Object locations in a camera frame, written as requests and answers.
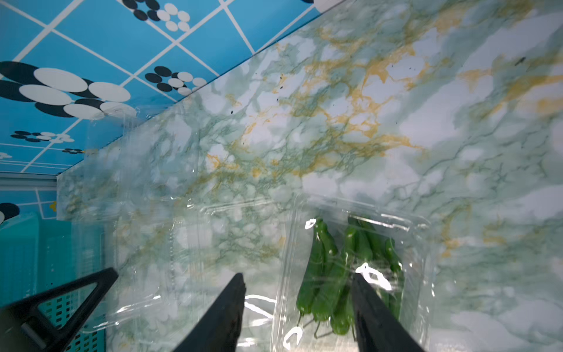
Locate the clear clamshell with peppers middle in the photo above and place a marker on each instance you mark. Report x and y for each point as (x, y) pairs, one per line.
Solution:
(140, 213)

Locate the clear clamshell with peppers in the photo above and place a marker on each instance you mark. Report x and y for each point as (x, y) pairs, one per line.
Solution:
(332, 240)
(140, 213)

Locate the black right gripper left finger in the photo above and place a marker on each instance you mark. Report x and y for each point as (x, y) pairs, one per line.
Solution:
(219, 329)

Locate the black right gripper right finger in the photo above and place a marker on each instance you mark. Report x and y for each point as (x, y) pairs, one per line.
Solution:
(376, 328)

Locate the teal plastic basket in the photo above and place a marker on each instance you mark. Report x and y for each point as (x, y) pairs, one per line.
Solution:
(38, 255)

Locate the aluminium frame post left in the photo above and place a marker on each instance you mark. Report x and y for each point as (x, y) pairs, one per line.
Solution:
(27, 182)

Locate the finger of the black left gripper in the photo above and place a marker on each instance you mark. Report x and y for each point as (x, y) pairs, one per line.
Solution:
(49, 321)

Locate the clear clamshell with peppers back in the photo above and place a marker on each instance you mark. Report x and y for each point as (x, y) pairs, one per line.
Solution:
(332, 240)

